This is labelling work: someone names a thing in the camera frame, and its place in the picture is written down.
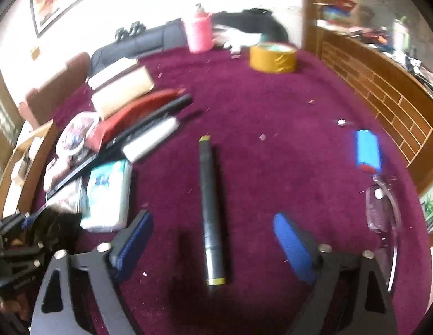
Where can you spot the brown chair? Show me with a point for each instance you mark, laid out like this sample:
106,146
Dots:
52,87

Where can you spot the teal white tissue pack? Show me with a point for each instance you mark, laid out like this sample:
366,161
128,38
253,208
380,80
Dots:
106,195

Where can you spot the white rectangular box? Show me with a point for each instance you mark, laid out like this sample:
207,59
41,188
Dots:
150,141

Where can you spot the colourful gift box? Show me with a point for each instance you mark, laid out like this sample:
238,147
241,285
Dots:
338,7

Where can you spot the clear frame eyeglasses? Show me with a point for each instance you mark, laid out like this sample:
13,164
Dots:
377,209

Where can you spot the white kettle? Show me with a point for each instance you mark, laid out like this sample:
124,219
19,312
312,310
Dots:
399,31

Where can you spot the white cloth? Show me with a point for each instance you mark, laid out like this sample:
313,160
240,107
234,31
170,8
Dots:
237,38

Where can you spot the red foil packet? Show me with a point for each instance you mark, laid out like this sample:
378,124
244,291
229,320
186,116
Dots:
132,111

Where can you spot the black clothing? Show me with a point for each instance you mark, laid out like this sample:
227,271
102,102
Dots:
251,21

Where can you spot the red round lidded cup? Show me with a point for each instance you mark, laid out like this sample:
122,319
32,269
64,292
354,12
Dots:
76,134

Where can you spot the wooden cabinet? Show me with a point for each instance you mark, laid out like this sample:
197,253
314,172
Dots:
377,76

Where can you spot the dark leather sofa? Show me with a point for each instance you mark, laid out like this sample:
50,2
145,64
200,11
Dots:
139,42

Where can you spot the black plastic bag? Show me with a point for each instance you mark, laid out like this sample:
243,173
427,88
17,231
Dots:
59,223

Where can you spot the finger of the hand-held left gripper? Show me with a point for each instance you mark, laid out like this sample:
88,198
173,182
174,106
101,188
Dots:
10,225
24,256

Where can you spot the cream carton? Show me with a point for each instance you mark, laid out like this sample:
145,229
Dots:
122,94

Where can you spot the blue battery pack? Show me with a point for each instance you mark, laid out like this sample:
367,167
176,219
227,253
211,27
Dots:
368,150

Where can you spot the beige wall switch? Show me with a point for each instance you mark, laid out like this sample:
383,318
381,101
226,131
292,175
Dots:
35,53

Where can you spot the pink knitted bottle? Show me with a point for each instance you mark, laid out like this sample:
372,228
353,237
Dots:
199,33

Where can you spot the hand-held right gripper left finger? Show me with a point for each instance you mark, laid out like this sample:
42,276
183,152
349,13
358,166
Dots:
134,240

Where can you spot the cardboard box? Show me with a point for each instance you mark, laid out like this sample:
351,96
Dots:
45,136

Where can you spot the black marker yellow ends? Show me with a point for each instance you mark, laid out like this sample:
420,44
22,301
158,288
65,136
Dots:
211,213

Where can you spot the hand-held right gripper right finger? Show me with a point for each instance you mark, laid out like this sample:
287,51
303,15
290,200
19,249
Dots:
293,244

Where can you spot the yellow tape roll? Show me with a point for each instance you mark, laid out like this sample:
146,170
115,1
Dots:
268,61

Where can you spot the white notebook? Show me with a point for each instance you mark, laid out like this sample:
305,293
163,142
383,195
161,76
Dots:
111,71

